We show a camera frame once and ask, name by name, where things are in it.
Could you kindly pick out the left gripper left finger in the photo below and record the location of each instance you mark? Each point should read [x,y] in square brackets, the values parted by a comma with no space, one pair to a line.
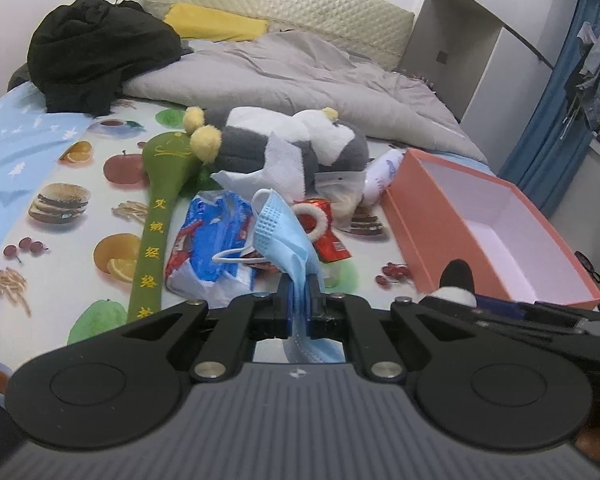
[272,311]

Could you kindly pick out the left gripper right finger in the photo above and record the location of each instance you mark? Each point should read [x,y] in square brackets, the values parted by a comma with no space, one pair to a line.
[325,313]

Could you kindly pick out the blue face mask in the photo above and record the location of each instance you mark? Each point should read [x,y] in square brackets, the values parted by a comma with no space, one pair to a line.
[280,239]

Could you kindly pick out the red snack packet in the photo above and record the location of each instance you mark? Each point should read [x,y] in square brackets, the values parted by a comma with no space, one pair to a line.
[315,217]

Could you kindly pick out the blue white plastic bag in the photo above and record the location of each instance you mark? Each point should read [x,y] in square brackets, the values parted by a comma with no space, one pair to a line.
[215,221]

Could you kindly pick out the small panda plush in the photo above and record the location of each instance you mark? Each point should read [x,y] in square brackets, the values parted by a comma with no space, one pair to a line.
[456,285]

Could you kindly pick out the white paper towel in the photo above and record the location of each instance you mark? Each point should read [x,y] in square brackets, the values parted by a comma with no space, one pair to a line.
[282,172]

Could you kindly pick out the clear zip bag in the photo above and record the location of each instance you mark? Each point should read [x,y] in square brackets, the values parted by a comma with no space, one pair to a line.
[344,191]

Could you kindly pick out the white spray bottle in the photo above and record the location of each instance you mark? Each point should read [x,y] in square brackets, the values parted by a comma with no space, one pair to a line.
[379,174]

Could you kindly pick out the pink cardboard box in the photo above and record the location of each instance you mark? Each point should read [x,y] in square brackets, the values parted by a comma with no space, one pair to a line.
[439,211]

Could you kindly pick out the grey white penguin plush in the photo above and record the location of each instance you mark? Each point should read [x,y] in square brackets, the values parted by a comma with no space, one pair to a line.
[251,148]

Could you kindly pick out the green fabric massage hammer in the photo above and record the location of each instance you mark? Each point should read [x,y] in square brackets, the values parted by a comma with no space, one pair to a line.
[169,164]

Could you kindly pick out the blue curtain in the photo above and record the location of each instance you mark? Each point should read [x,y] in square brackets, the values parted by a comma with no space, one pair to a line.
[554,144]

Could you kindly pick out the grey duvet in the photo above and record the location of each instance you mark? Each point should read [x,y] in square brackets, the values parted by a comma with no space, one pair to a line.
[293,71]

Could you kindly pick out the hanging clothes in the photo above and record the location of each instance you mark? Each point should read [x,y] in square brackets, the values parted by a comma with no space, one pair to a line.
[583,84]

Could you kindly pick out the yellow pillow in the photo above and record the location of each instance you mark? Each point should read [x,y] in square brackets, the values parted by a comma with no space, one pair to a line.
[198,22]

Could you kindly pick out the grey wardrobe cabinet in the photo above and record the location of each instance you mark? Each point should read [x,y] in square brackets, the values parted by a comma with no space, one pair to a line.
[489,62]

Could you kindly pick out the black clothing pile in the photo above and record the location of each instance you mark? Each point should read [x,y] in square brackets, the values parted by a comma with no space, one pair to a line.
[82,53]

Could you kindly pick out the cream quilted headboard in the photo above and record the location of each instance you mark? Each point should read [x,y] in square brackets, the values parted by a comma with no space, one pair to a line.
[376,29]

